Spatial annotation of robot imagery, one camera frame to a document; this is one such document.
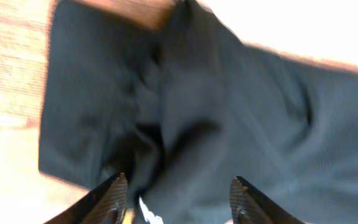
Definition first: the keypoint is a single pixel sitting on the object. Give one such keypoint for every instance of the black t-shirt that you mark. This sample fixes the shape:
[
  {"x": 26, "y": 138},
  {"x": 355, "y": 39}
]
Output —
[{"x": 185, "y": 110}]

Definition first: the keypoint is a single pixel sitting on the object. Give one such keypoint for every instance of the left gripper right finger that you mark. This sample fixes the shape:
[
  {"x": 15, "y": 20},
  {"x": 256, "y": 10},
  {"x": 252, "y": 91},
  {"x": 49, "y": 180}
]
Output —
[{"x": 250, "y": 206}]

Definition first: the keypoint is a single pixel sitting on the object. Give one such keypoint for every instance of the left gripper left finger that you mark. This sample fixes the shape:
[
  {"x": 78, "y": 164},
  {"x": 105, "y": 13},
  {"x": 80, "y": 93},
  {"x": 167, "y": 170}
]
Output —
[{"x": 106, "y": 204}]

